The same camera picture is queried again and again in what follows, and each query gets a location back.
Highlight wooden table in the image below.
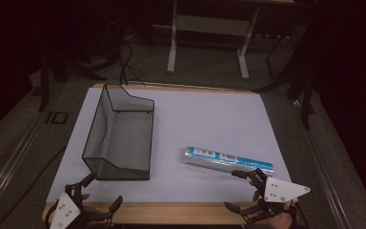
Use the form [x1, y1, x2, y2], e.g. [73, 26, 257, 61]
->
[42, 83, 300, 227]

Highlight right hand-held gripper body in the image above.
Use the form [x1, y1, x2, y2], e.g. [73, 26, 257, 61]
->
[241, 167, 312, 225]

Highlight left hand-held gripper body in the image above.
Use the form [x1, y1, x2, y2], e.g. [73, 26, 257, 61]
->
[44, 182, 113, 229]

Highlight blue and silver roll package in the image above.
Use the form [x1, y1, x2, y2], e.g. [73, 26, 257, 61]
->
[182, 146, 275, 177]

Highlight white metal desk frame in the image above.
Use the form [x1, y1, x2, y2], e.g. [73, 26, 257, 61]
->
[166, 0, 261, 81]

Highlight black floor socket plate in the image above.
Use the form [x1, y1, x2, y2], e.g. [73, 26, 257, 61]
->
[45, 111, 70, 125]

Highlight metal floor rail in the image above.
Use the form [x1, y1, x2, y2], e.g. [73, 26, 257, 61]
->
[293, 99, 354, 229]
[0, 109, 47, 220]

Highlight black cables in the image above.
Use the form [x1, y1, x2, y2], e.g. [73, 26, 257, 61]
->
[115, 34, 147, 87]

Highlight person's left hand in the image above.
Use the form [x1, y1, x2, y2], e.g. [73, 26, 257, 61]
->
[80, 193, 110, 229]

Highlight white table mat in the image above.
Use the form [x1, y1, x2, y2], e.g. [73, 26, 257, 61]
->
[46, 87, 293, 204]

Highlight black wire mesh basket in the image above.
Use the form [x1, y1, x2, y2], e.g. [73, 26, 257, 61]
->
[81, 83, 155, 181]

